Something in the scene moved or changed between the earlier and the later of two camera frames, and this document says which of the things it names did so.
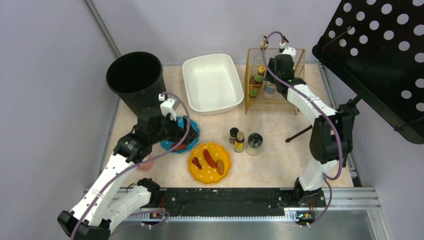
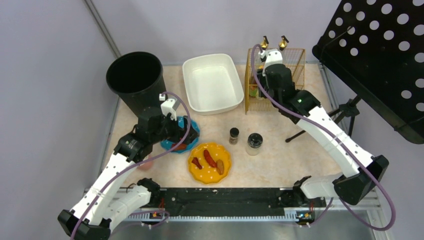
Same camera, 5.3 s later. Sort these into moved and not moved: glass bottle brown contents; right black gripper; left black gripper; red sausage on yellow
Moved: right black gripper
Not moved: red sausage on yellow; left black gripper; glass bottle brown contents
